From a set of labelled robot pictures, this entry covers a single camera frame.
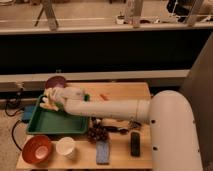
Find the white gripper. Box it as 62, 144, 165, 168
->
48, 87, 86, 109

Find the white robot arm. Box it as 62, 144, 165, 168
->
48, 87, 203, 171

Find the green plastic tray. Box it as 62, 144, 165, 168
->
27, 96, 89, 135

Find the dark purple bowl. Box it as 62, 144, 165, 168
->
45, 76, 66, 89

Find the blue box on floor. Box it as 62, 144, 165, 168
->
22, 105, 34, 123

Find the white plastic cup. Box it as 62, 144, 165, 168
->
56, 137, 76, 158

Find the dark grape bunch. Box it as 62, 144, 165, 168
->
87, 125, 109, 143

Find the red bowl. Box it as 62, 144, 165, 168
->
22, 135, 52, 164

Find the black marker pen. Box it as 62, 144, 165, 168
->
104, 126, 129, 134

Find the blue sponge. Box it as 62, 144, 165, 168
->
96, 141, 110, 164

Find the small black gadget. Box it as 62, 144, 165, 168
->
129, 121, 142, 130

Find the black remote control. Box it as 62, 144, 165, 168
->
131, 132, 140, 157

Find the grey panel at right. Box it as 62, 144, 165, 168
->
180, 32, 213, 167

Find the black cable on floor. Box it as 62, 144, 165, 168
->
4, 89, 26, 152

